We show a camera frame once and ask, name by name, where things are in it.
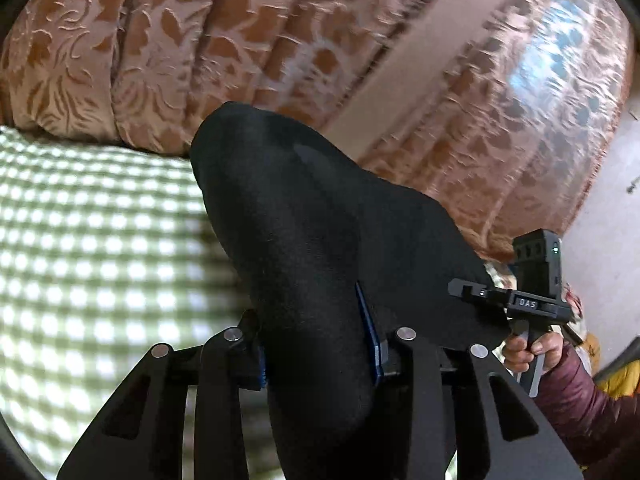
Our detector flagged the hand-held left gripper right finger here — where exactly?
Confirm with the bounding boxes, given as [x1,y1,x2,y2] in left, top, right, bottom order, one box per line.
[355,281,585,480]

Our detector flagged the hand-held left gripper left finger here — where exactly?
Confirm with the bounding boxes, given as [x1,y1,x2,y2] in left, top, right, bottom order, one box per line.
[56,310,271,480]

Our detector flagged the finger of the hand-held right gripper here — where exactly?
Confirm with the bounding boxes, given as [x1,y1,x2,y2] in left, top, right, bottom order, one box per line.
[446,278,488,306]

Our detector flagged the black pants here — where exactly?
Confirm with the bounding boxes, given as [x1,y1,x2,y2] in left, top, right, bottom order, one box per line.
[189,101,511,480]

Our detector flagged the person's right hand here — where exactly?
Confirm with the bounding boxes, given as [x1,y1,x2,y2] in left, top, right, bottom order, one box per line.
[501,331,570,377]

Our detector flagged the yellow cloth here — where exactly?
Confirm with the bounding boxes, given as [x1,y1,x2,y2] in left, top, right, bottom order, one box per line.
[592,334,640,398]

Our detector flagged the brown floral curtain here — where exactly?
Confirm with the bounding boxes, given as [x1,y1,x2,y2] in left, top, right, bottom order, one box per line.
[357,0,632,263]

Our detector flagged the green white checked bedsheet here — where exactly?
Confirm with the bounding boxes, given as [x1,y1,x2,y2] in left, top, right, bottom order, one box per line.
[0,125,283,480]

